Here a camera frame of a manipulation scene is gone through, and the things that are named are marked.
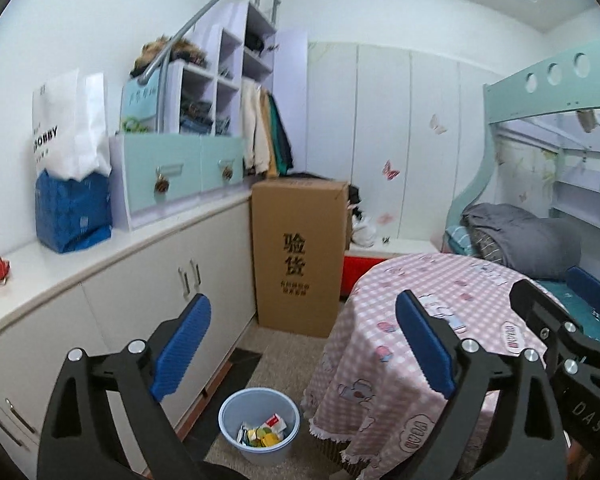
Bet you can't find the light blue sign board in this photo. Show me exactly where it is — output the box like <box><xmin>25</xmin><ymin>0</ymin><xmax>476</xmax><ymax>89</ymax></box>
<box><xmin>120</xmin><ymin>82</ymin><xmax>168</xmax><ymax>133</ymax></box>

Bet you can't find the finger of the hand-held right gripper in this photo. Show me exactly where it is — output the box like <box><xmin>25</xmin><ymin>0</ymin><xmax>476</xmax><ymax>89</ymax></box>
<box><xmin>510</xmin><ymin>279</ymin><xmax>588</xmax><ymax>363</ymax></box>
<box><xmin>565</xmin><ymin>266</ymin><xmax>600</xmax><ymax>318</ymax></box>

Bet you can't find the blue patterned bedsheet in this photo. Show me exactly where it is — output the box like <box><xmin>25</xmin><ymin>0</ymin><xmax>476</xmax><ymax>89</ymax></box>
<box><xmin>545</xmin><ymin>280</ymin><xmax>600</xmax><ymax>351</ymax></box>

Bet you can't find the white low cabinet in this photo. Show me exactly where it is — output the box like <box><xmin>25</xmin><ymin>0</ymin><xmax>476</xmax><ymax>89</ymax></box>
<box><xmin>0</xmin><ymin>187</ymin><xmax>258</xmax><ymax>480</ymax></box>

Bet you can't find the teal drawer cabinet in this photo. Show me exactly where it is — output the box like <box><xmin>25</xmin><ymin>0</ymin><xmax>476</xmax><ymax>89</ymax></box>
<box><xmin>109</xmin><ymin>132</ymin><xmax>246</xmax><ymax>231</ymax></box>

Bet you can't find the teal bunk bed frame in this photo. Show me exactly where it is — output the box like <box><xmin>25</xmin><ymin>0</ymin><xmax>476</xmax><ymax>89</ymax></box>
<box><xmin>440</xmin><ymin>40</ymin><xmax>600</xmax><ymax>281</ymax></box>

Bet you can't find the mustard hanging garment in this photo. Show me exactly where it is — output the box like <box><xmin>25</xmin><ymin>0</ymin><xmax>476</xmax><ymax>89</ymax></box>
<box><xmin>260</xmin><ymin>92</ymin><xmax>276</xmax><ymax>176</ymax></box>

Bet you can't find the heap of packaging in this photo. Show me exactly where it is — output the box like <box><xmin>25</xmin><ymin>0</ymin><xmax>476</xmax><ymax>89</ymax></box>
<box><xmin>236</xmin><ymin>411</ymin><xmax>287</xmax><ymax>448</ymax></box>

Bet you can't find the white paper shopping bag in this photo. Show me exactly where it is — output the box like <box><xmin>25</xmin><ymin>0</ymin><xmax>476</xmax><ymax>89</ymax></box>
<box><xmin>32</xmin><ymin>69</ymin><xmax>112</xmax><ymax>181</ymax></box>

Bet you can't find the folded jeans stack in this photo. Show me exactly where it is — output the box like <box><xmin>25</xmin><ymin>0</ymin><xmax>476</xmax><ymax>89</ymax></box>
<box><xmin>180</xmin><ymin>102</ymin><xmax>216</xmax><ymax>135</ymax></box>

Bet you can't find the red box with white lid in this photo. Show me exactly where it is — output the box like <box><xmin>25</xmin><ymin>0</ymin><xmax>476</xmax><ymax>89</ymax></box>
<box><xmin>342</xmin><ymin>237</ymin><xmax>441</xmax><ymax>301</ymax></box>

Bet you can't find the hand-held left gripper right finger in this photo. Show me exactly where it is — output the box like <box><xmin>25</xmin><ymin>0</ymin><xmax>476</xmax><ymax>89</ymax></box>
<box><xmin>396</xmin><ymin>290</ymin><xmax>566</xmax><ymax>480</ymax></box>

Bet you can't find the blue plastic waste bin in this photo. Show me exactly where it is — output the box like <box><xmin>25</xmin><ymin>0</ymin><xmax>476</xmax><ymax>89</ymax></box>
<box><xmin>218</xmin><ymin>387</ymin><xmax>301</xmax><ymax>466</ymax></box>

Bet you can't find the grey metal handrail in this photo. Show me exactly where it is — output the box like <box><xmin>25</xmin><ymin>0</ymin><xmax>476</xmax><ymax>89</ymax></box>
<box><xmin>141</xmin><ymin>0</ymin><xmax>281</xmax><ymax>133</ymax></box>

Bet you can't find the grey duvet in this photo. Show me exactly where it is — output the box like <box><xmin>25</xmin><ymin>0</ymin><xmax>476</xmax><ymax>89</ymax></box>
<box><xmin>461</xmin><ymin>203</ymin><xmax>583</xmax><ymax>281</ymax></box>

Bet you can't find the white plastic bag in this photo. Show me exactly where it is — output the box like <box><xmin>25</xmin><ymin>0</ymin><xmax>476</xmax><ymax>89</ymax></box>
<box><xmin>352</xmin><ymin>210</ymin><xmax>378</xmax><ymax>247</ymax></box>

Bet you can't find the purple cubby shelf unit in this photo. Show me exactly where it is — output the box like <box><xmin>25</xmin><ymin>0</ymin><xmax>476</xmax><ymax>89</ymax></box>
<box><xmin>167</xmin><ymin>0</ymin><xmax>281</xmax><ymax>138</ymax></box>

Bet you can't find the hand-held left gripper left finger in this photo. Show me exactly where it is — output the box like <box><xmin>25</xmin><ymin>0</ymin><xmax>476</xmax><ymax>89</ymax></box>
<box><xmin>39</xmin><ymin>294</ymin><xmax>251</xmax><ymax>480</ymax></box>

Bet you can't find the tall cardboard box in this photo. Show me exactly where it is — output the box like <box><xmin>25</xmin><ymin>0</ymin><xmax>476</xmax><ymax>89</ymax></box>
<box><xmin>251</xmin><ymin>177</ymin><xmax>350</xmax><ymax>339</ymax></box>

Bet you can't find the pink checked tablecloth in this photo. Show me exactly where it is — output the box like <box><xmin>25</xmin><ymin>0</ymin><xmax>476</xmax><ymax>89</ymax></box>
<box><xmin>302</xmin><ymin>252</ymin><xmax>581</xmax><ymax>480</ymax></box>

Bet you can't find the green hanging garment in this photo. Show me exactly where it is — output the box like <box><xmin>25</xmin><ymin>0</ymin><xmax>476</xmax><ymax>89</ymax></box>
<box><xmin>267</xmin><ymin>95</ymin><xmax>286</xmax><ymax>177</ymax></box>

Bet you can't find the brown clothes pile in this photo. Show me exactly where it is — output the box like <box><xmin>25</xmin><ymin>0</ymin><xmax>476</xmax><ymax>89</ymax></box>
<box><xmin>132</xmin><ymin>35</ymin><xmax>208</xmax><ymax>78</ymax></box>

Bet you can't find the blue bag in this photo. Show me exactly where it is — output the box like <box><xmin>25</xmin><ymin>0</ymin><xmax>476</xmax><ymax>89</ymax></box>
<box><xmin>35</xmin><ymin>170</ymin><xmax>113</xmax><ymax>255</ymax></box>

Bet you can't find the white wardrobe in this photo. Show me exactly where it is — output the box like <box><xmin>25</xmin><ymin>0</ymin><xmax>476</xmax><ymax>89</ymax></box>
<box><xmin>305</xmin><ymin>42</ymin><xmax>491</xmax><ymax>256</ymax></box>

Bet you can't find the cream hanging jacket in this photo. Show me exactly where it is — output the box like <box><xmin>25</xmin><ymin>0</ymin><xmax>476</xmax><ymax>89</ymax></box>
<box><xmin>241</xmin><ymin>80</ymin><xmax>271</xmax><ymax>173</ymax></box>

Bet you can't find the purple bed wall shelf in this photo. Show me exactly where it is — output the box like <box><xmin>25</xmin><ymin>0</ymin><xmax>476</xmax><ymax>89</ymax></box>
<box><xmin>550</xmin><ymin>167</ymin><xmax>600</xmax><ymax>241</ymax></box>

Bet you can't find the teal striped pillow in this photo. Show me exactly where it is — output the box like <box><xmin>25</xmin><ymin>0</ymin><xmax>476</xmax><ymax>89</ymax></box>
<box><xmin>445</xmin><ymin>225</ymin><xmax>473</xmax><ymax>258</ymax></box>

